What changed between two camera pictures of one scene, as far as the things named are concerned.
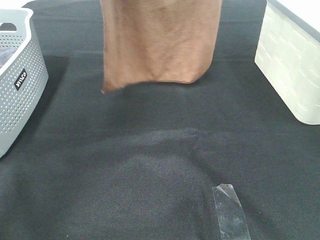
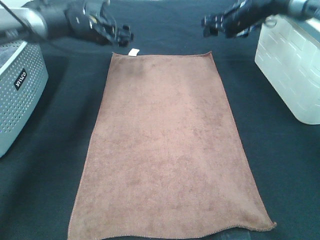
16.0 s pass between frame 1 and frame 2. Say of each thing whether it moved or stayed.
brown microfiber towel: moved
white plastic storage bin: stayed
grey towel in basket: stayed
